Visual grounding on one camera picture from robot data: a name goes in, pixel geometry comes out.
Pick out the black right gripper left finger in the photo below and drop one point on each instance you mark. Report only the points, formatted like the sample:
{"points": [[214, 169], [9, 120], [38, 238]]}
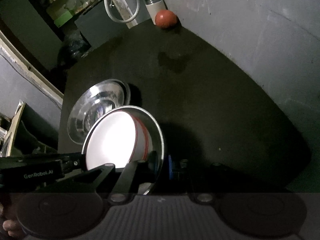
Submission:
{"points": [[136, 177]]}

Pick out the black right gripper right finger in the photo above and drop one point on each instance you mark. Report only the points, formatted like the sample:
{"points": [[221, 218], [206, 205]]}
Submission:
{"points": [[188, 178]]}

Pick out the steel plate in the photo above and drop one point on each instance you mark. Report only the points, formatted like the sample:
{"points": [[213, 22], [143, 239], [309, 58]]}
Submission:
{"points": [[153, 128]]}

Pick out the shiny steel bowl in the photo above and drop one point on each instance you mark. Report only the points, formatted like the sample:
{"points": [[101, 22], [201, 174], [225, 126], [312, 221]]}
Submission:
{"points": [[93, 104]]}

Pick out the white bowl red rim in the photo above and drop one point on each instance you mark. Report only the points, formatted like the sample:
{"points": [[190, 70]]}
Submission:
{"points": [[117, 138]]}

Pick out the person's right hand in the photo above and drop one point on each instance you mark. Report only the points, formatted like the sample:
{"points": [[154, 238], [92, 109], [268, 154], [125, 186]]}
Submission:
{"points": [[11, 225]]}

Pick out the red tomato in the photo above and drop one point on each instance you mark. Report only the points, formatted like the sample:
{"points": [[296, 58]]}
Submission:
{"points": [[165, 19]]}

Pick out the green box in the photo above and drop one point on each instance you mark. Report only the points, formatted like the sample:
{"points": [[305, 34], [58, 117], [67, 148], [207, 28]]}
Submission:
{"points": [[61, 20]]}

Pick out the white steel-lid canister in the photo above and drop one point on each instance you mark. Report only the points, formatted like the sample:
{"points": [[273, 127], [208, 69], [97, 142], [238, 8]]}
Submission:
{"points": [[153, 7]]}

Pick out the cream door frame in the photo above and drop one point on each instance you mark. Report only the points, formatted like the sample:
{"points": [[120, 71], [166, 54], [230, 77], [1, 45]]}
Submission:
{"points": [[27, 71]]}

